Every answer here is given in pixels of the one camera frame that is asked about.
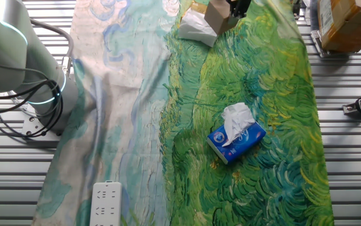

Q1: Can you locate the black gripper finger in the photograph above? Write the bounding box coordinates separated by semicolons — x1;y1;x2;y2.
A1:
230;0;252;19

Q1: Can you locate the small wooden block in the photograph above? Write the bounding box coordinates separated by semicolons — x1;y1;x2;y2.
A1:
204;0;240;36

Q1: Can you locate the gold tissue pack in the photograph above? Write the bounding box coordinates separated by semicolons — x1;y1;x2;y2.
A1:
178;1;219;48

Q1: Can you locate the brown cardboard box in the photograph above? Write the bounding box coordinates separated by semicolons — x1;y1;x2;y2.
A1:
317;0;361;53

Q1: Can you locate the blue tissue pack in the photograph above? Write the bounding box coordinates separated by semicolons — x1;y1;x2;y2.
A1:
207;102;267;165

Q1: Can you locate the painted landscape cloth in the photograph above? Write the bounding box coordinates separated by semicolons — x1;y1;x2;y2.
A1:
31;0;335;226

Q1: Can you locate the white power strip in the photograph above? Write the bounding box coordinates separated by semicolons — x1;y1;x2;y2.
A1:
89;180;123;226

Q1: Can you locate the grey corrugated base cable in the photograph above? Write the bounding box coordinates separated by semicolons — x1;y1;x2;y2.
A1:
29;18;75;76

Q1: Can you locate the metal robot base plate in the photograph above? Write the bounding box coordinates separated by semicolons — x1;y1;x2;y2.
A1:
20;103;62;139

